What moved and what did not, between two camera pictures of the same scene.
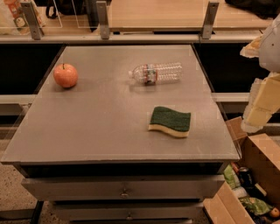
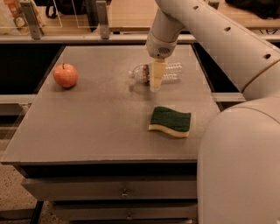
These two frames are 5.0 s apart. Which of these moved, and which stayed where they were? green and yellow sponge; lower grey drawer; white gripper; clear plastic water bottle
Moved: white gripper
Stayed: lower grey drawer; clear plastic water bottle; green and yellow sponge
